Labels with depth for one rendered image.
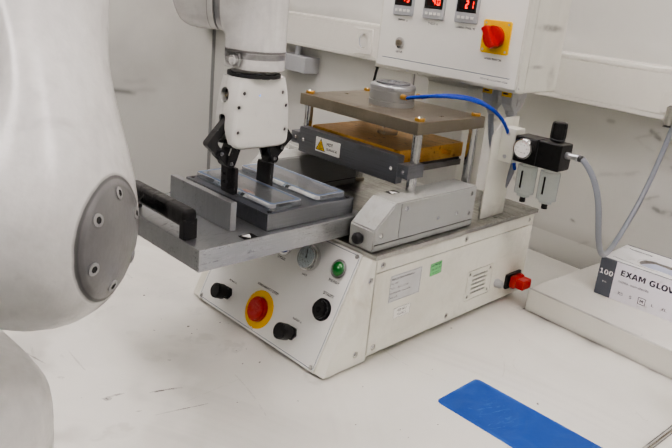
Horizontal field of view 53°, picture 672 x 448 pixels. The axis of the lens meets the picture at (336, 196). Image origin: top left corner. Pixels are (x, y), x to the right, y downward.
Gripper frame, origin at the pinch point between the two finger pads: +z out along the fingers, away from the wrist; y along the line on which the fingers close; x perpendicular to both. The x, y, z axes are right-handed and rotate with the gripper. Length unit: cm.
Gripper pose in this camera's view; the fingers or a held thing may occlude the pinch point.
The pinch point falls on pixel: (247, 178)
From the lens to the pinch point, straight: 99.2
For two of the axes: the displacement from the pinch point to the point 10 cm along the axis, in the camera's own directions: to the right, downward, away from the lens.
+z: -1.0, 9.5, 2.9
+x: -6.9, -2.7, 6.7
